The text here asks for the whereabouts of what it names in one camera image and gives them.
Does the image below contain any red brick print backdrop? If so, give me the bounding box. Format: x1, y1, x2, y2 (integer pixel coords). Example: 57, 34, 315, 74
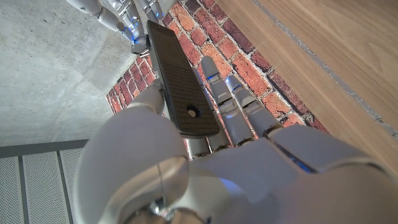
104, 0, 330, 156

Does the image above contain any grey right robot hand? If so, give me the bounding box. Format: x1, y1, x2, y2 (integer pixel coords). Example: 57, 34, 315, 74
65, 0, 165, 55

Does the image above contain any grey tape strip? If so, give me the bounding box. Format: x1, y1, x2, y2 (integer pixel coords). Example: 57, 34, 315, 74
251, 0, 398, 139

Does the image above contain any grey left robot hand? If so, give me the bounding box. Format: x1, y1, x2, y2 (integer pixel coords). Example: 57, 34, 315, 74
74, 55, 398, 224

